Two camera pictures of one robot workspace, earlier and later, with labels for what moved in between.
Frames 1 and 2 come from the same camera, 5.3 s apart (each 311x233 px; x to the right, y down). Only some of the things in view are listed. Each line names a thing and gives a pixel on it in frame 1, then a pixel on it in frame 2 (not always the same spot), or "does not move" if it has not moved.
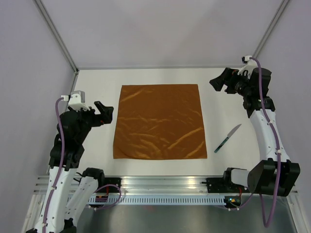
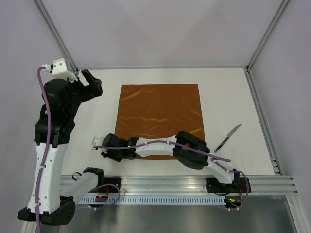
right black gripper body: [237, 83] -> [117, 155]
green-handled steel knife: [229, 135] does not move
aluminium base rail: [147, 184] does not move
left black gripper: [100, 119] -> [90, 91]
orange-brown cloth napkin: [159, 122] does not move
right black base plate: [219, 185] does not move
